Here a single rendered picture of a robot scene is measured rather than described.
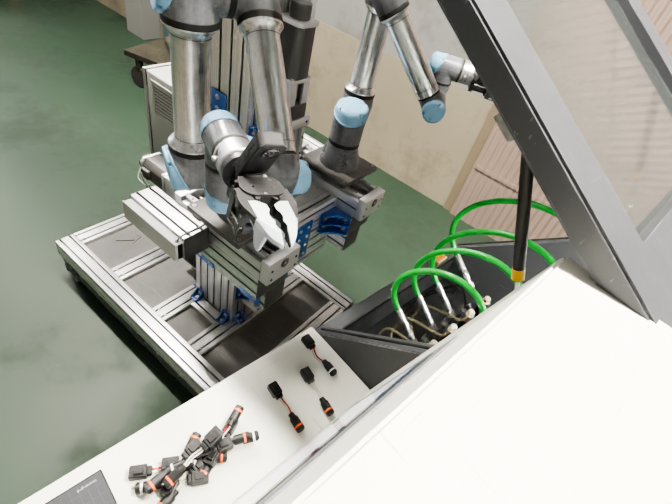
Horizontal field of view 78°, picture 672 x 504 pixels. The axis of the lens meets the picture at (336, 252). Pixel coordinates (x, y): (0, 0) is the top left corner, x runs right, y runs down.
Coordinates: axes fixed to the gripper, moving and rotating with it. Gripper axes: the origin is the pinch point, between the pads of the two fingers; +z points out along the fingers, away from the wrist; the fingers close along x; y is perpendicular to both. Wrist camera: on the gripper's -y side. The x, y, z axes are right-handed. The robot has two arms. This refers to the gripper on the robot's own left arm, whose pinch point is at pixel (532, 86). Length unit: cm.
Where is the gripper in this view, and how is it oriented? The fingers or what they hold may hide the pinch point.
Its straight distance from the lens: 164.1
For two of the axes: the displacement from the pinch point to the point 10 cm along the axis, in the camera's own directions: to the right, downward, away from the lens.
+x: -2.4, 7.3, -6.5
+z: 9.5, 3.0, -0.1
